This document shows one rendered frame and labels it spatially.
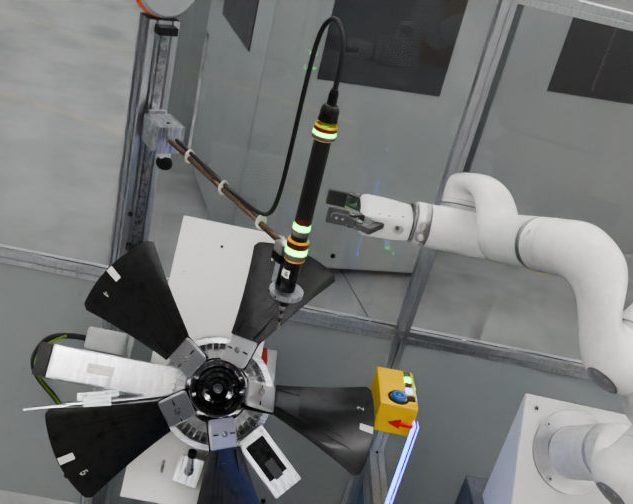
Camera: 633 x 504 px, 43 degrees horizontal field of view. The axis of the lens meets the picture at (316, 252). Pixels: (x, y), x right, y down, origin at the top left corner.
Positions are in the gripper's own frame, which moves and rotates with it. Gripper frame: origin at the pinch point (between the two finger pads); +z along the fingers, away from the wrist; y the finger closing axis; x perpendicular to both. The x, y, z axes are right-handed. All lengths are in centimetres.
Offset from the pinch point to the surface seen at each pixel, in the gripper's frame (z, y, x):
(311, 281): -0.8, 12.6, -24.1
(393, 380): -30, 31, -59
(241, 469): 6, -9, -61
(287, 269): 5.9, -1.9, -14.5
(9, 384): 80, 70, -115
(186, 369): 22, 3, -46
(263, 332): 7.3, 5.3, -34.7
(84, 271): 60, 69, -67
